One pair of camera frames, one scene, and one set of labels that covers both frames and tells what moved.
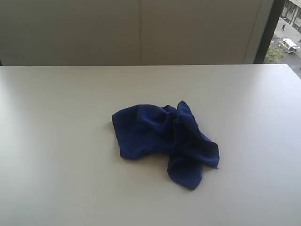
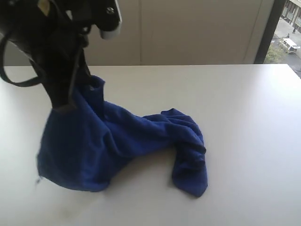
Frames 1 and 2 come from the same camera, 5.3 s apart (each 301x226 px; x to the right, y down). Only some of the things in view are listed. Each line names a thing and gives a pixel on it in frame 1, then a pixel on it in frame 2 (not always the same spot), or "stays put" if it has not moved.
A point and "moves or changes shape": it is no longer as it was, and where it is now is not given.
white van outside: (291, 47) stays put
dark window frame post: (268, 33) stays put
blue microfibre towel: (173, 133) moves or changes shape
